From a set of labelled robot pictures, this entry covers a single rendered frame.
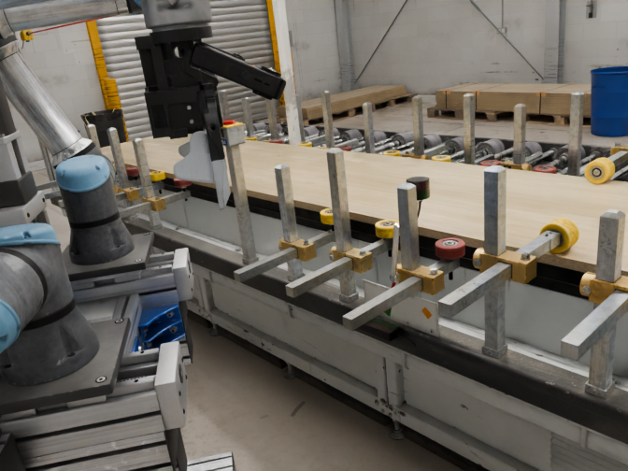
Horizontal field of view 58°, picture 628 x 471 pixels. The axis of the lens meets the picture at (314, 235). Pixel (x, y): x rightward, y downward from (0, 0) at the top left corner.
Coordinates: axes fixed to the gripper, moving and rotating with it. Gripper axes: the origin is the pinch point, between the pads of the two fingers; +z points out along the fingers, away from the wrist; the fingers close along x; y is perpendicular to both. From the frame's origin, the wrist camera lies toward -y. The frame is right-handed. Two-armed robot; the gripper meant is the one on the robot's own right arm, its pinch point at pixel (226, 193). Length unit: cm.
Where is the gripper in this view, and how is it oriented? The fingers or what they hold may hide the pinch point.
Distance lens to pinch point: 73.2
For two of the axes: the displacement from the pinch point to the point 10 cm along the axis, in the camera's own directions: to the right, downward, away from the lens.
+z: 1.1, 9.3, 3.5
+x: 1.7, 3.2, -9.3
